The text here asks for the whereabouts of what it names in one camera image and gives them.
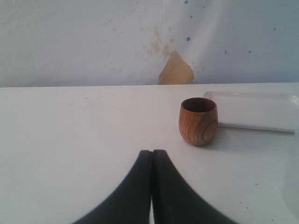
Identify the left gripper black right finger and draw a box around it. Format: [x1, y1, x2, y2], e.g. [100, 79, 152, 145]
[151, 150, 236, 224]

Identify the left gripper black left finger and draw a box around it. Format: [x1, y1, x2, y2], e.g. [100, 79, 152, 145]
[75, 150, 153, 224]

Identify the brown wooden cup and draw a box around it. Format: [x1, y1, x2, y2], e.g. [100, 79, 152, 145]
[178, 98, 218, 147]

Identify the white rectangular tray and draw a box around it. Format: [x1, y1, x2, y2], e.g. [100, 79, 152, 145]
[204, 91, 299, 133]

